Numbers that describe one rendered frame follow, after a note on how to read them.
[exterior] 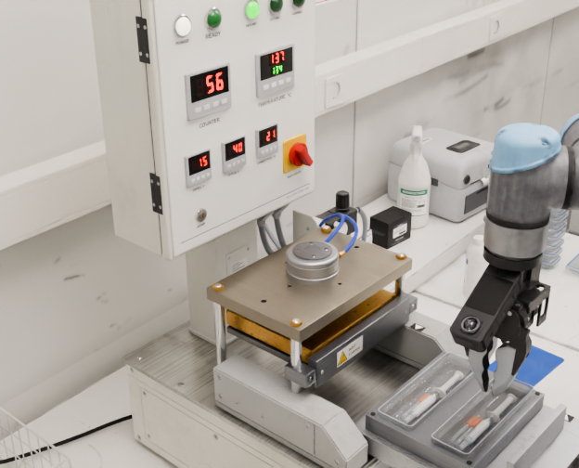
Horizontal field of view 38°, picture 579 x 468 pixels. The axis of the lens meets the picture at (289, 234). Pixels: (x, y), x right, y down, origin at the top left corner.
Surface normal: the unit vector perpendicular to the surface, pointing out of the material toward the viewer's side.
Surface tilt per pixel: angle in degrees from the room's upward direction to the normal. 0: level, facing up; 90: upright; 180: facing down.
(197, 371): 0
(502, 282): 30
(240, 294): 0
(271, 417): 90
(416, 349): 90
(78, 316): 90
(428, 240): 0
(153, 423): 90
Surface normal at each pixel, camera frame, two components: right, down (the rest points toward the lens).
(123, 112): -0.66, 0.34
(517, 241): -0.25, 0.42
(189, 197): 0.75, 0.29
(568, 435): -0.01, -0.90
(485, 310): -0.35, -0.61
